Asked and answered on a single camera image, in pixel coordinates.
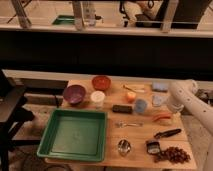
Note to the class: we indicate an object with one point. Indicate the small black metal container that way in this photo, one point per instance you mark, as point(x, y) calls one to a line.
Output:
point(153, 147)

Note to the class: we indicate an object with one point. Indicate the dark side table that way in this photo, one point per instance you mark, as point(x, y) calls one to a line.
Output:
point(12, 118)

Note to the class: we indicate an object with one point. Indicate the white plastic cup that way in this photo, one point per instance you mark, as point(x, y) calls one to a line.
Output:
point(97, 98)

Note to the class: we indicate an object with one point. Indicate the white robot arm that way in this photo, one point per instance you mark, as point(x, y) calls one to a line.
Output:
point(182, 95)

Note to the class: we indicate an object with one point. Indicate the purple bowl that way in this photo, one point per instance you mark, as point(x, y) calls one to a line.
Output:
point(74, 94)

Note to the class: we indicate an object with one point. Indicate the bunch of dark grapes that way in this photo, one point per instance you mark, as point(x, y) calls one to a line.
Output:
point(173, 155)

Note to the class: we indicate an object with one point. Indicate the silver fork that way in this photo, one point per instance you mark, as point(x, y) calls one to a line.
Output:
point(121, 124)

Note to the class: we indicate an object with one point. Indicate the black rectangular block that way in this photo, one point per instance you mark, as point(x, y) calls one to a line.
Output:
point(122, 109)

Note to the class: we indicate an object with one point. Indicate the light blue folded cloth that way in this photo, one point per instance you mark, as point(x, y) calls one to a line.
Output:
point(158, 100)

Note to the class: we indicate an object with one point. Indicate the orange red pepper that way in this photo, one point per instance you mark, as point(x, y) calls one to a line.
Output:
point(161, 116)

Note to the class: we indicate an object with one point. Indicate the red bowl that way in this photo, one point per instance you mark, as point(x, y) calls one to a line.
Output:
point(101, 82)

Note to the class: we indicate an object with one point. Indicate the orange fruit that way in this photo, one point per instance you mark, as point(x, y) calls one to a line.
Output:
point(130, 96)

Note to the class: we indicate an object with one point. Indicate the wooden spoon utensil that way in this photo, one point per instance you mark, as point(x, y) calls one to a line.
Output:
point(134, 88)

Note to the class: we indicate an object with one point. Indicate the silver measuring cup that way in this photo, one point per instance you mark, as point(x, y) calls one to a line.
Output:
point(124, 147)

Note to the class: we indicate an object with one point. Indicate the green plastic tray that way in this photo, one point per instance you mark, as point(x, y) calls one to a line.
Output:
point(78, 135)

